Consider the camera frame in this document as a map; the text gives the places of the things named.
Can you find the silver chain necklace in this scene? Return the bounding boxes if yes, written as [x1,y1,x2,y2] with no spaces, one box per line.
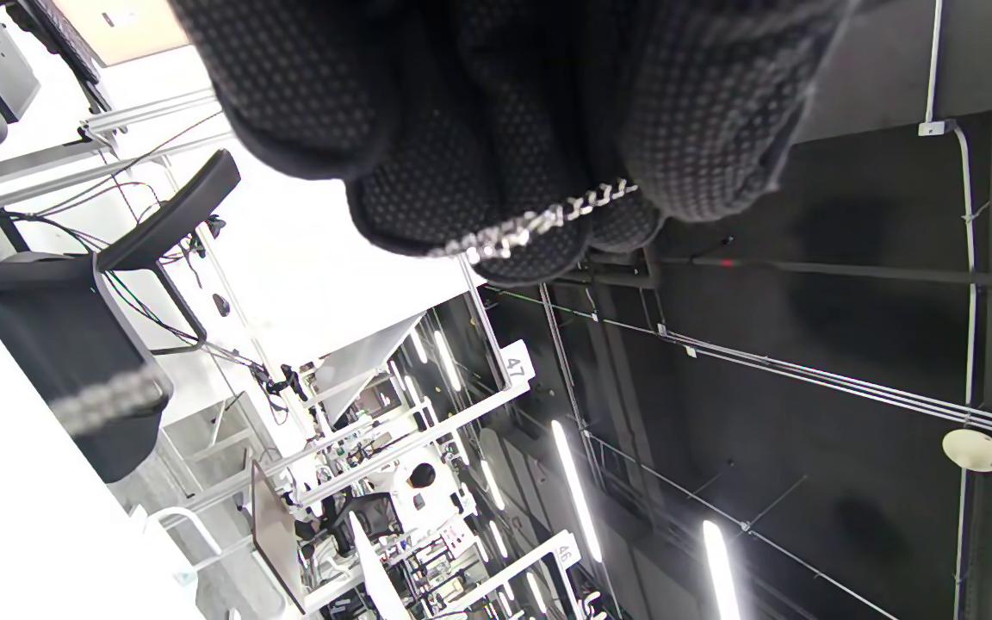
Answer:
[48,178,639,436]

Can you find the black chair chrome base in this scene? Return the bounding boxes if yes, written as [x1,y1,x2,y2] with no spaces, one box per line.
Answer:
[0,151,243,483]

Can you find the person's left hand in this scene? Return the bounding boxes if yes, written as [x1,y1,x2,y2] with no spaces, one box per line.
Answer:
[169,0,850,289]

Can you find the round white ceiling sensor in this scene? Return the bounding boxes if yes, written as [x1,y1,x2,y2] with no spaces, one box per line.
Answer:
[942,428,992,474]

